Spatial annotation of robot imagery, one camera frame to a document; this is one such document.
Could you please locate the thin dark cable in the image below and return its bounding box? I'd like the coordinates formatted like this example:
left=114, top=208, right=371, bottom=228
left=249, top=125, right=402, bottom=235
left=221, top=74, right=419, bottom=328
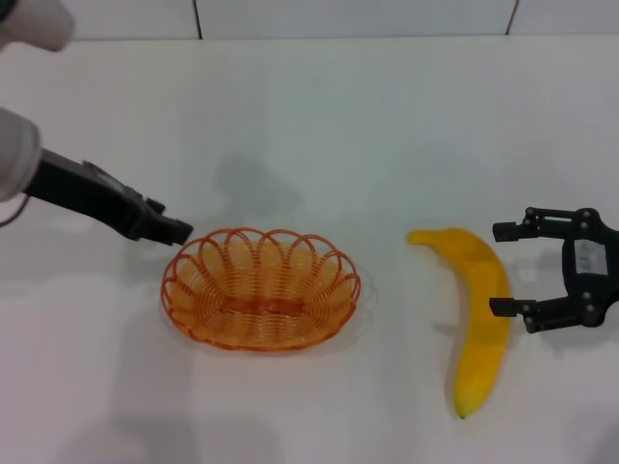
left=0, top=195, right=29, bottom=229

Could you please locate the yellow banana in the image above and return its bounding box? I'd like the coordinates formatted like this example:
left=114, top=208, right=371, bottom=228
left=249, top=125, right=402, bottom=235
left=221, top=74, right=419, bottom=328
left=408, top=226, right=513, bottom=421

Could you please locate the orange woven plastic basket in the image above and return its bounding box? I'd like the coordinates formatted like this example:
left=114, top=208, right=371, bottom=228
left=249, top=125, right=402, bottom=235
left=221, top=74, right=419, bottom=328
left=160, top=226, right=364, bottom=353

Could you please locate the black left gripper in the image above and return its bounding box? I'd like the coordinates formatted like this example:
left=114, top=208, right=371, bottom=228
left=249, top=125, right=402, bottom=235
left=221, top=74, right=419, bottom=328
left=23, top=147, right=195, bottom=248

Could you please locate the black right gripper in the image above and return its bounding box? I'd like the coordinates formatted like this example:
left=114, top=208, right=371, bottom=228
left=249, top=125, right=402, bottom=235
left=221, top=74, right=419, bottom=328
left=488, top=206, right=619, bottom=335

